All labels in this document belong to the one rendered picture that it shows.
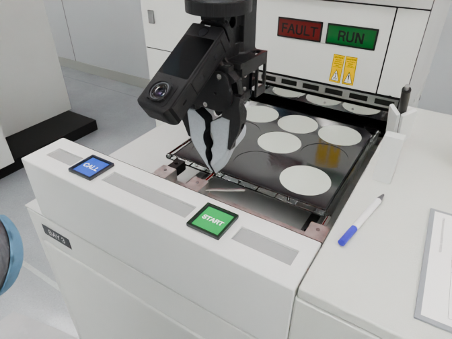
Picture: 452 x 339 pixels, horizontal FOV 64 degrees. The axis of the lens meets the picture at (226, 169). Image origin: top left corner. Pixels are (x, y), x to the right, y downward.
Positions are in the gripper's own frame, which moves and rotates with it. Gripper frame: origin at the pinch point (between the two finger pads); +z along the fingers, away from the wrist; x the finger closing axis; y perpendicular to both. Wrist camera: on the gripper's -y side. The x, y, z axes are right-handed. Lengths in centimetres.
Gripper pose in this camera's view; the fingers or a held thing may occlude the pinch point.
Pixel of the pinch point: (211, 165)
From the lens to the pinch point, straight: 47.9
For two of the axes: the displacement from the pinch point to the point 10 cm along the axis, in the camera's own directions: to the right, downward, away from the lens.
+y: 5.5, -4.7, 6.9
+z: 0.0, 8.3, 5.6
